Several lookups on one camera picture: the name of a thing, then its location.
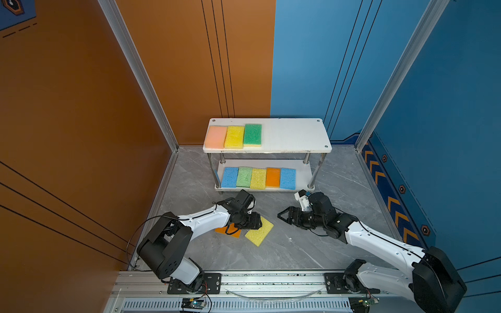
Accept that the circuit board right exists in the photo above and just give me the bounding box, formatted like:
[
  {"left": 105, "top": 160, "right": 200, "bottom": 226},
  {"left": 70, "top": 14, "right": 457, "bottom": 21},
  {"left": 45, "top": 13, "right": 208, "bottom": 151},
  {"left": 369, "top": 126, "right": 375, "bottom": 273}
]
[{"left": 349, "top": 297, "right": 379, "bottom": 313}]

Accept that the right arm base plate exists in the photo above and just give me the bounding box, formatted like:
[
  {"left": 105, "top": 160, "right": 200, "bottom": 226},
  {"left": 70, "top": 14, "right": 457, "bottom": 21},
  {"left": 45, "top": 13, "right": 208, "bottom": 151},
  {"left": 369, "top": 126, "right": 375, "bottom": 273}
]
[{"left": 324, "top": 272, "right": 381, "bottom": 294}]

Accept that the bright yellow sponge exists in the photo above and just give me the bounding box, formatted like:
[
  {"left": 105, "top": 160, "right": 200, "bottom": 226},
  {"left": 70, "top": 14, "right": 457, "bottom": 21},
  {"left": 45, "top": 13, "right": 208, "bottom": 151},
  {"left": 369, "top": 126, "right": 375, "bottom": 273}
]
[{"left": 224, "top": 126, "right": 245, "bottom": 149}]

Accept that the blue sponge row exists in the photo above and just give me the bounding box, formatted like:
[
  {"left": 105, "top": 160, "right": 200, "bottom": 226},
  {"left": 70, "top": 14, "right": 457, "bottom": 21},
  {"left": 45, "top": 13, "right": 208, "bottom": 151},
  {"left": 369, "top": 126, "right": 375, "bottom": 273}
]
[
  {"left": 221, "top": 167, "right": 239, "bottom": 189},
  {"left": 279, "top": 168, "right": 296, "bottom": 190}
]

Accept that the aluminium front rail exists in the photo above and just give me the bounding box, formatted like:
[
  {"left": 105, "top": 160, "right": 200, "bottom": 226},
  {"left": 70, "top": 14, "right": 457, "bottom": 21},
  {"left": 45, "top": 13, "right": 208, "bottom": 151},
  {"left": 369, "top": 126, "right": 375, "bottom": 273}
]
[{"left": 104, "top": 270, "right": 421, "bottom": 312}]

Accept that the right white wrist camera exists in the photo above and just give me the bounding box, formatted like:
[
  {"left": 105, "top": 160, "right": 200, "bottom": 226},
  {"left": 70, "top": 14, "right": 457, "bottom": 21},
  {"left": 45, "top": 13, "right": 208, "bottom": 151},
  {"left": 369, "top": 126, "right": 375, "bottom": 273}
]
[{"left": 294, "top": 190, "right": 312, "bottom": 212}]

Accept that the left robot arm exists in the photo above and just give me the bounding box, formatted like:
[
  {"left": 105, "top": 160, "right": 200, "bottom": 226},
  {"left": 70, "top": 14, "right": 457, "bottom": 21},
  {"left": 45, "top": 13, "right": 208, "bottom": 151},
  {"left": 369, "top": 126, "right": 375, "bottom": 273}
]
[{"left": 136, "top": 190, "right": 262, "bottom": 292}]

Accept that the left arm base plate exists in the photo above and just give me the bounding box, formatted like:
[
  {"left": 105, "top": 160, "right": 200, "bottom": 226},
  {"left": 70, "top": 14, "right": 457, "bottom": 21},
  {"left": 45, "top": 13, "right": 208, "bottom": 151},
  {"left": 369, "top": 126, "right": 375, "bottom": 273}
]
[{"left": 167, "top": 273, "right": 222, "bottom": 295}]

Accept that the pale yellow sponge row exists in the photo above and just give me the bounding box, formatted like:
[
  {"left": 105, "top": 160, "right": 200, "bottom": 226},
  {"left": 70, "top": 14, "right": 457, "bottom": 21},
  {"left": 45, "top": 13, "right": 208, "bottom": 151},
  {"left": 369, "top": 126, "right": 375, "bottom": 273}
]
[{"left": 250, "top": 168, "right": 267, "bottom": 190}]

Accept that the orange sponge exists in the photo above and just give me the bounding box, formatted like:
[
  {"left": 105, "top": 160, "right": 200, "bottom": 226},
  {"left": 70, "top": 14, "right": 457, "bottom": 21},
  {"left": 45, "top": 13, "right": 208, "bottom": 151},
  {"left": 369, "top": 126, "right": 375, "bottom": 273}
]
[
  {"left": 266, "top": 168, "right": 281, "bottom": 189},
  {"left": 215, "top": 224, "right": 241, "bottom": 238}
]

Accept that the light green sponge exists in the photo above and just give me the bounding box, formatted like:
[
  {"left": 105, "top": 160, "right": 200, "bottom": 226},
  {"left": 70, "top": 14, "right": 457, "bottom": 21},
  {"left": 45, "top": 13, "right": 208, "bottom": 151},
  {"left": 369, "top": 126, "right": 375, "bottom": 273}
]
[{"left": 236, "top": 167, "right": 253, "bottom": 188}]

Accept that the green circuit board left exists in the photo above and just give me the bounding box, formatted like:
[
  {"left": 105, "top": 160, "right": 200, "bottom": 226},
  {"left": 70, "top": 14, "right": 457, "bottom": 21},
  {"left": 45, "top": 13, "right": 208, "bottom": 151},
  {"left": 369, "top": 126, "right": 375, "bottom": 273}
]
[{"left": 181, "top": 297, "right": 207, "bottom": 312}]

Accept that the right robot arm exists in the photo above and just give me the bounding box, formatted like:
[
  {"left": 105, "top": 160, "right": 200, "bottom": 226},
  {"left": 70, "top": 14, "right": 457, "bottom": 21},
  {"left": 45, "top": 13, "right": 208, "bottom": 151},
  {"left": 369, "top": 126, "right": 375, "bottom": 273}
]
[{"left": 277, "top": 190, "right": 467, "bottom": 312}]

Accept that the pink sponge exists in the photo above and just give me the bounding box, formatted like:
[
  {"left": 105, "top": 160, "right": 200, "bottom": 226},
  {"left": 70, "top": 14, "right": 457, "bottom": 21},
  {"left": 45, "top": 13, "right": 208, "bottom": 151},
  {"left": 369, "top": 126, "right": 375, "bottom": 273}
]
[{"left": 204, "top": 126, "right": 227, "bottom": 150}]

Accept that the white two-tier shelf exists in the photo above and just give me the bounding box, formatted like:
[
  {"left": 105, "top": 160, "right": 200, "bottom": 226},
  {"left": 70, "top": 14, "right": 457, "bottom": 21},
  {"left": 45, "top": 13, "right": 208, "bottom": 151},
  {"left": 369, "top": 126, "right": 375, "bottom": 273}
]
[{"left": 203, "top": 118, "right": 332, "bottom": 192}]

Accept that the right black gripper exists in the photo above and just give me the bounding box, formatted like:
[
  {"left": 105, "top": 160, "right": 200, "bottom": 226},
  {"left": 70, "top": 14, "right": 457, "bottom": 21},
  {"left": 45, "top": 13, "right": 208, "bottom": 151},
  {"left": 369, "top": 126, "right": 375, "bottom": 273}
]
[{"left": 276, "top": 207, "right": 326, "bottom": 230}]

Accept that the dark green sponge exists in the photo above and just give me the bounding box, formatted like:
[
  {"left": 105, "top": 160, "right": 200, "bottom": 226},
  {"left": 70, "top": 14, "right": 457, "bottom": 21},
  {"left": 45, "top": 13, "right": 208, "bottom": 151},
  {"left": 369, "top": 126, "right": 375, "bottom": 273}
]
[{"left": 243, "top": 124, "right": 262, "bottom": 147}]

